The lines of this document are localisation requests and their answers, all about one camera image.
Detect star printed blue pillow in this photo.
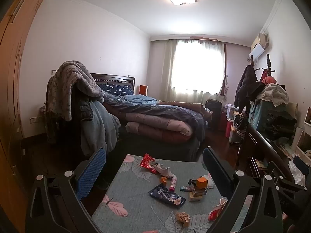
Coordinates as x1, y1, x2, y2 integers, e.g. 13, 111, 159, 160
97, 83, 135, 96

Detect clear plastic storage box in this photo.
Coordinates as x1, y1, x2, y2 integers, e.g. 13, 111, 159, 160
225, 104, 237, 120

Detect dark wooden bed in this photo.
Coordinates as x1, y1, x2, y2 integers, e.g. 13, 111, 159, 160
90, 73, 214, 162

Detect striped bag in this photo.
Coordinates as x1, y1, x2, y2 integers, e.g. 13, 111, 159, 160
233, 113, 248, 139

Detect blue quilt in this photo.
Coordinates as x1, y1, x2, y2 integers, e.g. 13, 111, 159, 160
103, 91, 212, 141

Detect red snack wrapper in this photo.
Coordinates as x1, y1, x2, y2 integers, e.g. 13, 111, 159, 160
140, 153, 158, 174

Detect white crumpled clothes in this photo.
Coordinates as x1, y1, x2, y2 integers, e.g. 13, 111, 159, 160
258, 83, 289, 107

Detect black suitcase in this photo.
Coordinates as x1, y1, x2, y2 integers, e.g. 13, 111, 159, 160
204, 99, 223, 129

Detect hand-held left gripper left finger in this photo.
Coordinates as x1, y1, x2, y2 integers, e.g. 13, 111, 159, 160
25, 148, 107, 233

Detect white plastic bag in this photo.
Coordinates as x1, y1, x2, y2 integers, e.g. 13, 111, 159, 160
288, 160, 307, 187

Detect white crumpled paper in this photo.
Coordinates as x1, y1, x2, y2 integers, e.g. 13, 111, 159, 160
155, 163, 176, 178

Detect teal storage box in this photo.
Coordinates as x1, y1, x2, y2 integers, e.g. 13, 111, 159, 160
250, 99, 289, 131

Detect clear plastic wrapper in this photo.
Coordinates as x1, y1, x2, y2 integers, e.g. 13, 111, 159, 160
202, 175, 215, 190

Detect dark blue snack bag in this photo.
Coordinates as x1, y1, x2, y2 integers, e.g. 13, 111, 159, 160
149, 184, 186, 207

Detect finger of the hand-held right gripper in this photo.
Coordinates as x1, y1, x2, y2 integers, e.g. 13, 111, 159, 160
293, 156, 311, 169

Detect orange box on dark boxes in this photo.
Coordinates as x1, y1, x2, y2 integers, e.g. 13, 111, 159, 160
189, 189, 207, 202

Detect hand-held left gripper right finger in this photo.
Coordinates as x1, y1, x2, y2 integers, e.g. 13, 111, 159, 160
203, 147, 283, 233

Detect white storage cabinet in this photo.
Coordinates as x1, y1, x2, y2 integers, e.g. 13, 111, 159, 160
290, 102, 311, 161

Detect pink folded quilt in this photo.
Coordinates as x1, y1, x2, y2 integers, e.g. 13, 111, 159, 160
125, 101, 212, 142

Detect white air conditioner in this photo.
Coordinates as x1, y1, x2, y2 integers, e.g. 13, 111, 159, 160
248, 33, 270, 60

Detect dark padded jacket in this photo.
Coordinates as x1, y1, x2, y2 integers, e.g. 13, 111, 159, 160
72, 87, 94, 127

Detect wooden wardrobe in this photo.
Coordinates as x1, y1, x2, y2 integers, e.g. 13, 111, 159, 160
0, 0, 55, 233

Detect red and white wrapper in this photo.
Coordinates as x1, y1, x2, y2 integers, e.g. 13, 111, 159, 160
208, 198, 228, 221

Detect brown crumpled paper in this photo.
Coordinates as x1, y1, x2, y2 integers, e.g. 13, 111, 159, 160
175, 212, 191, 227

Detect leaf printed grey tablecloth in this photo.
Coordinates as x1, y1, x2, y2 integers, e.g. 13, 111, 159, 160
91, 154, 251, 233

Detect wooden coat rack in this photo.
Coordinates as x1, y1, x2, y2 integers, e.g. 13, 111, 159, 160
250, 53, 276, 78

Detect blue-grey fleece robe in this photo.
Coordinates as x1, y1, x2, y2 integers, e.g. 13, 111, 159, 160
80, 99, 121, 157

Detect dark hanging coat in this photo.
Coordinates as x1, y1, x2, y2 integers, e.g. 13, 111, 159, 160
234, 64, 264, 108

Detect pile of dark clothes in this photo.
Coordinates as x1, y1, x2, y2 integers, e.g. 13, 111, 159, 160
265, 113, 297, 141

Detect sheer window curtain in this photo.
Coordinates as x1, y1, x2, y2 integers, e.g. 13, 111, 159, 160
160, 39, 227, 102

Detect dark wooden dresser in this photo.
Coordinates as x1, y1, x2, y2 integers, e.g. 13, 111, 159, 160
237, 123, 295, 182

